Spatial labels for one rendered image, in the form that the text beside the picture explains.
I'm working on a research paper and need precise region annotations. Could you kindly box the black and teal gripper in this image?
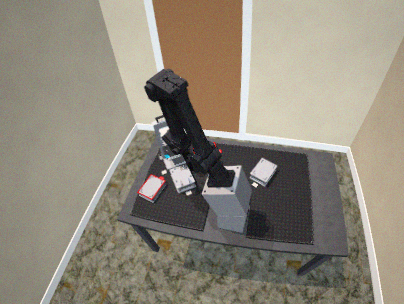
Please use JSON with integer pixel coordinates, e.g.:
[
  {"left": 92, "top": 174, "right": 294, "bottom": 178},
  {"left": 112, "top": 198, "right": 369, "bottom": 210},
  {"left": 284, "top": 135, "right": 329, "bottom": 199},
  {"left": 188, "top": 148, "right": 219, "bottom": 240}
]
[{"left": 162, "top": 145, "right": 190, "bottom": 159}]

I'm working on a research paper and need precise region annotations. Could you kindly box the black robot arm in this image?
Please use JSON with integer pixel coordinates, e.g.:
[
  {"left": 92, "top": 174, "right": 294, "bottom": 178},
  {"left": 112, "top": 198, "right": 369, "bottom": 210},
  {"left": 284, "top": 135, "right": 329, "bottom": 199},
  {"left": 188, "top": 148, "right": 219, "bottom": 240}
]
[{"left": 144, "top": 68, "right": 235, "bottom": 188}]

